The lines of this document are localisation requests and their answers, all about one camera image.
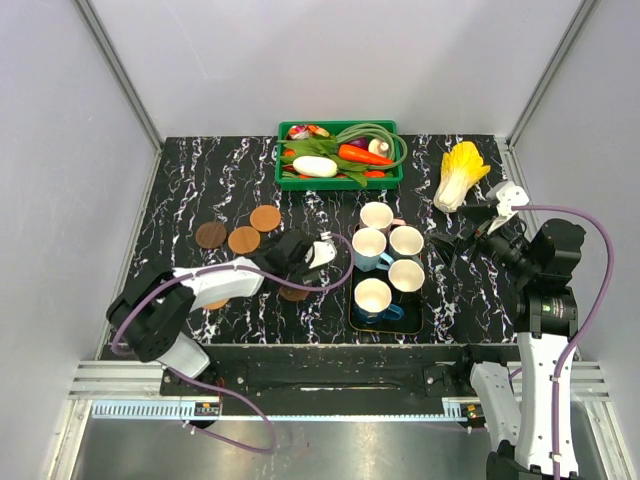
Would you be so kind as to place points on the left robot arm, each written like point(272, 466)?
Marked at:
point(152, 309)

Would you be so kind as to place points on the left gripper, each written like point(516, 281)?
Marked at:
point(304, 275)

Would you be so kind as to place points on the pink cup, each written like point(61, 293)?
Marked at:
point(379, 216)

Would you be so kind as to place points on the dark blue cup front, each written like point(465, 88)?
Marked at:
point(373, 302)

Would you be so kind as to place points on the green long beans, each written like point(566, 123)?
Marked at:
point(398, 147)

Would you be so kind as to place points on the light brown wooden coaster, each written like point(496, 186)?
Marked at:
point(244, 240)
point(265, 218)

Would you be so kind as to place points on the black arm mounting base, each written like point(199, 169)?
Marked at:
point(389, 381)

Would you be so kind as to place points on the light blue cup left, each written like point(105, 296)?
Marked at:
point(369, 246)

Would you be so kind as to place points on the leafy green vegetable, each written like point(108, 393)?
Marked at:
point(349, 176)

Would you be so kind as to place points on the green plastic vegetable tray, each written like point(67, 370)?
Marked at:
point(393, 176)

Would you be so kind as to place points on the white cup dark body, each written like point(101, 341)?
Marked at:
point(407, 278)

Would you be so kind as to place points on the purple onion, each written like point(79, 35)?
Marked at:
point(360, 143)

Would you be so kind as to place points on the woven rattan coaster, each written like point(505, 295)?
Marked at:
point(216, 305)

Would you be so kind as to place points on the dark walnut coaster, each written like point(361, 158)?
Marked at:
point(211, 235)
point(293, 294)

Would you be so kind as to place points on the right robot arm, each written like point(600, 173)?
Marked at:
point(531, 433)

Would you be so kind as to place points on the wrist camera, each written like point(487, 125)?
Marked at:
point(322, 252)
point(507, 195)

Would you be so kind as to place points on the white radish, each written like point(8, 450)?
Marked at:
point(315, 167)

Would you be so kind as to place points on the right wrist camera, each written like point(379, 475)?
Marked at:
point(507, 195)

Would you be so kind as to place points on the colourful snack packet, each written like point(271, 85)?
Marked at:
point(305, 131)

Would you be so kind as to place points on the yellow napa cabbage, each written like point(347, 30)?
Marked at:
point(461, 168)

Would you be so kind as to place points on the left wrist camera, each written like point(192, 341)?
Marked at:
point(322, 252)

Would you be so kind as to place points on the grey blue cup right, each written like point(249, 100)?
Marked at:
point(405, 242)

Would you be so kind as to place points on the orange carrot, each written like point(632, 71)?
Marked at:
point(358, 155)

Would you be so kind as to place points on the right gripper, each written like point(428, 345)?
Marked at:
point(450, 247)

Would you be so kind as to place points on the white mushroom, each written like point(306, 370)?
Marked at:
point(379, 147)

